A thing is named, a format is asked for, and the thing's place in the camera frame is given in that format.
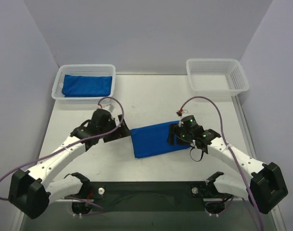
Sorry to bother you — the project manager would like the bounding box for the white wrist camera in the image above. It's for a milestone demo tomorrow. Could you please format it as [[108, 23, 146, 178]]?
[[176, 109, 191, 118], [97, 103, 115, 113]]

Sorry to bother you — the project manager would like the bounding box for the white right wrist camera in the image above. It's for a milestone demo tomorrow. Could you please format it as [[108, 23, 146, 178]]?
[[176, 109, 191, 118]]

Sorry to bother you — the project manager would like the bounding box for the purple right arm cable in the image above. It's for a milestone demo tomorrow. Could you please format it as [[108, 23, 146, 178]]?
[[176, 96, 264, 231]]

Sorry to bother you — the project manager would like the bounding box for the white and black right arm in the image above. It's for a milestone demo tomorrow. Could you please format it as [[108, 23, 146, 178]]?
[[167, 115, 288, 214]]

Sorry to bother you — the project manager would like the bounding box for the blue towels pile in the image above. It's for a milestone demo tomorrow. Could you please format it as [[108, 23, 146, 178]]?
[[131, 121, 190, 159]]

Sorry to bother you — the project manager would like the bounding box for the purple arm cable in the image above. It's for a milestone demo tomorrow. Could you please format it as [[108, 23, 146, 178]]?
[[0, 96, 124, 215], [176, 96, 264, 231]]

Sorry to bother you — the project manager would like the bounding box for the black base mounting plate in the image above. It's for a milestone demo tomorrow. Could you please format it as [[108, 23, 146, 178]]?
[[62, 180, 233, 212]]

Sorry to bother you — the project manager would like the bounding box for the white basket with towels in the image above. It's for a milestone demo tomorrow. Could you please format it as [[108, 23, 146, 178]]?
[[186, 58, 249, 97]]

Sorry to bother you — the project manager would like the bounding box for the empty white plastic basket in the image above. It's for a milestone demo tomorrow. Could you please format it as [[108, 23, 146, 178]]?
[[51, 64, 116, 104]]

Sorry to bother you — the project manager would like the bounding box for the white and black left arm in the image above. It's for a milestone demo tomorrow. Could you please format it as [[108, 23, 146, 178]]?
[[8, 108, 131, 219]]

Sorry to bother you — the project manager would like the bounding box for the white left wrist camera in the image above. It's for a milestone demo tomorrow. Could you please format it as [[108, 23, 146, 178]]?
[[97, 103, 115, 113]]

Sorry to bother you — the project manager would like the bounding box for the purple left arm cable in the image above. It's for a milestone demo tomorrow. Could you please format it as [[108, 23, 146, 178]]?
[[0, 96, 124, 215]]

